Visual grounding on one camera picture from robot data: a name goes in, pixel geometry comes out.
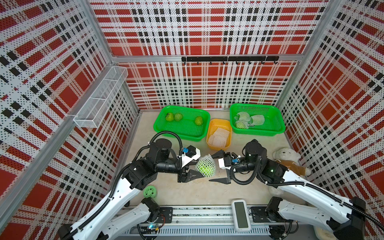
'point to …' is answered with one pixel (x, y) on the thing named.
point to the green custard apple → (178, 117)
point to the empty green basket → (273, 124)
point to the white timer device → (240, 215)
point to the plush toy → (290, 158)
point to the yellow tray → (213, 125)
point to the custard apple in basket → (169, 116)
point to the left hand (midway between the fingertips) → (202, 168)
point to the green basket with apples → (186, 127)
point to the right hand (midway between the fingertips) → (211, 166)
